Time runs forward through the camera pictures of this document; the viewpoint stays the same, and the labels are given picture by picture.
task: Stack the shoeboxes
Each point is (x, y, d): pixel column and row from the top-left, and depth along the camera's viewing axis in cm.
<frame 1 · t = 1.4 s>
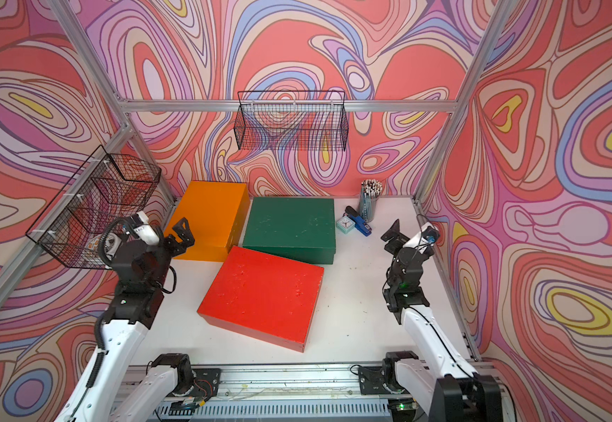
left hand: (174, 224, 71), fingers open
right hand: (406, 232, 78), fingers open
green shoebox: (301, 229, 95), point 13 cm above the table
orange shoebox: (220, 210, 107), point 9 cm above the table
clear cup of pencils: (370, 191, 101), point 19 cm above the table
blue black stapler: (359, 221, 110), point 4 cm above the table
small teal alarm clock: (345, 224, 110), point 3 cm above the table

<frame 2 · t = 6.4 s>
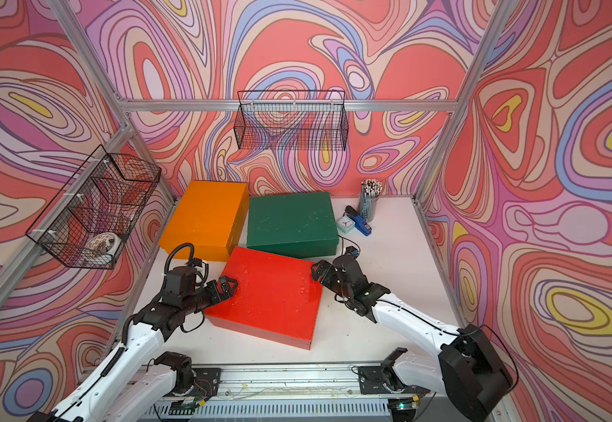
left hand: (230, 288, 81), fingers open
right hand: (320, 278, 84), fingers open
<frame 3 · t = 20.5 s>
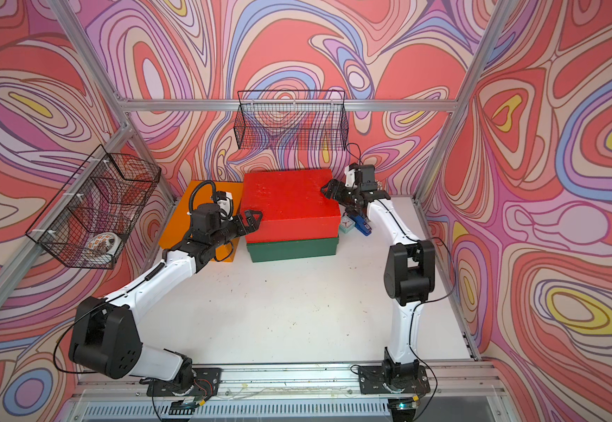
left hand: (256, 217, 83), fingers open
right hand: (328, 198, 94), fingers open
red shoebox: (293, 205, 92), point 21 cm above the table
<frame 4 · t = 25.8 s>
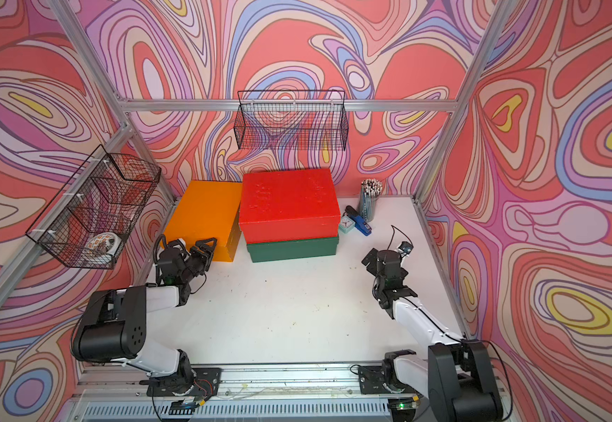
left hand: (218, 244, 91), fingers open
right hand: (381, 262, 89), fingers open
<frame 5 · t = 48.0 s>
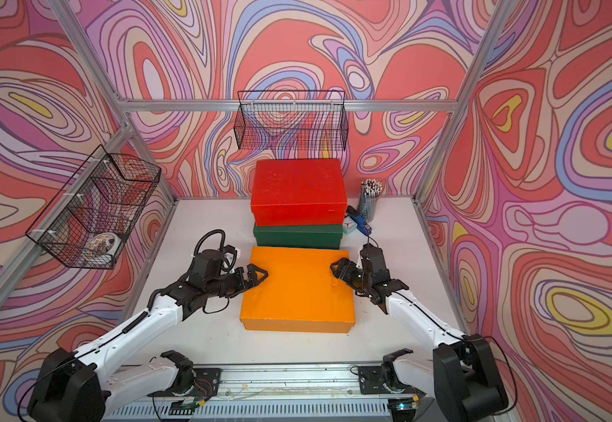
left hand: (262, 280, 79), fingers open
right hand: (337, 277, 86), fingers open
green shoebox: (322, 236, 98), point 9 cm above the table
orange shoebox: (300, 292, 79), point 14 cm above the table
red shoebox: (297, 192, 95), point 22 cm above the table
